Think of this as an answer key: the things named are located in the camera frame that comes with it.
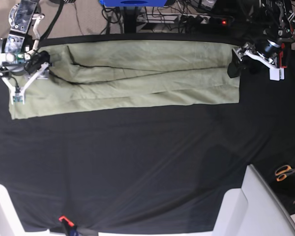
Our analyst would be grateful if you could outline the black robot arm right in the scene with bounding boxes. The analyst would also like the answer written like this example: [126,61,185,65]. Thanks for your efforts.
[0,0,67,77]

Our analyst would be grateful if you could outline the white foam block right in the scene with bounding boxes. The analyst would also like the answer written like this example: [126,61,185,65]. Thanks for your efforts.
[212,164,295,236]

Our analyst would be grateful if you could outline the red clamp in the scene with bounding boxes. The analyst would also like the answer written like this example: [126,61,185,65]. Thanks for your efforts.
[279,43,288,68]
[59,215,75,227]

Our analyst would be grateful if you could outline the white foam block left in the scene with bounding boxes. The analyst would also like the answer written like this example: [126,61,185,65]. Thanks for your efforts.
[0,184,50,236]

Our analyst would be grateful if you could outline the orange handled scissors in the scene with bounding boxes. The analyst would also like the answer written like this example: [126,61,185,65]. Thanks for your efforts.
[275,165,295,182]

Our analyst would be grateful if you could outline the white foam block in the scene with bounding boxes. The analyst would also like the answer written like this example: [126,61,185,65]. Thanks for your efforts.
[212,164,295,236]
[0,184,50,236]

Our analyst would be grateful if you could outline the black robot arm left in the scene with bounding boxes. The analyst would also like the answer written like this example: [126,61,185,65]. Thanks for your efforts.
[227,0,295,81]

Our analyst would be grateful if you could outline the black table cloth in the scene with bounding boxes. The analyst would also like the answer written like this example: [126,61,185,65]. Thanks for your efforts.
[0,49,295,234]

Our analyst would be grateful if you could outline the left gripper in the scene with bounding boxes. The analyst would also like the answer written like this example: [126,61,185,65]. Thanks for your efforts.
[227,39,281,78]

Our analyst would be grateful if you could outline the red clamp bottom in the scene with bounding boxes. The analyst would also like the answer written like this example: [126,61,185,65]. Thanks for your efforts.
[59,215,75,227]

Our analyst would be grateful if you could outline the green T-shirt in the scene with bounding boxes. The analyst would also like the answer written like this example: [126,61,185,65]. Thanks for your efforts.
[9,40,240,119]

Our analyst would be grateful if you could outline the red clamp right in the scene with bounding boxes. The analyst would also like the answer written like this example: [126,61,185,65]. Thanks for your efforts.
[279,43,288,68]

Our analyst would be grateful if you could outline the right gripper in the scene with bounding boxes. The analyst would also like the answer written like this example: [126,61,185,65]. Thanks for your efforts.
[24,51,50,80]

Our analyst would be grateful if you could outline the blue box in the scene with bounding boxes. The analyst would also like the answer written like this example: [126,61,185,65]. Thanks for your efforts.
[99,0,167,7]

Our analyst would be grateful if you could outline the black table leg post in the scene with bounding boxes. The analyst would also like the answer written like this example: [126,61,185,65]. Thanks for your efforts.
[122,7,140,34]

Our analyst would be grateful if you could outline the white power strip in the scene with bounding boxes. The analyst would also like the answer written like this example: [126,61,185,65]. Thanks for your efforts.
[137,12,210,24]

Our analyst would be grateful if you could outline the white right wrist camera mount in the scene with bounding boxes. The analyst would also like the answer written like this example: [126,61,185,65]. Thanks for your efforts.
[1,62,50,105]

